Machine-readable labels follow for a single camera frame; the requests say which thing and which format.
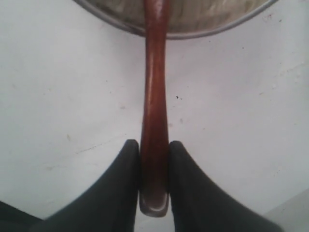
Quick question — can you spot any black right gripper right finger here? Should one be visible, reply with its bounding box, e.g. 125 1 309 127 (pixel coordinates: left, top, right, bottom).
169 141 283 232

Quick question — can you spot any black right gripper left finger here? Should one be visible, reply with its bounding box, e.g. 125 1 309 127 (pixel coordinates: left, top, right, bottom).
29 140 140 232

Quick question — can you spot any brown wooden spoon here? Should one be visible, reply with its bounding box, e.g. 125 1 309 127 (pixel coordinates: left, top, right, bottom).
140 0 169 218

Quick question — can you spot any steel bowl of rice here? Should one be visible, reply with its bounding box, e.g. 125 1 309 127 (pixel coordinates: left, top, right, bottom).
76 0 275 40

